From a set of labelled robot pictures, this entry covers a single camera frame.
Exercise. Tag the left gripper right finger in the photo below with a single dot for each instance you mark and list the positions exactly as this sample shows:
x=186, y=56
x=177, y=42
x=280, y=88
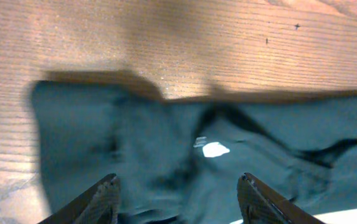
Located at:
x=260, y=204

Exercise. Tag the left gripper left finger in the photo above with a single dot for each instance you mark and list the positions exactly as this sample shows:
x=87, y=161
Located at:
x=97, y=205

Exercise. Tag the black t-shirt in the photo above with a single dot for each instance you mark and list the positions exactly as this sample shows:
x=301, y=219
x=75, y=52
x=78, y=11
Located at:
x=181, y=161

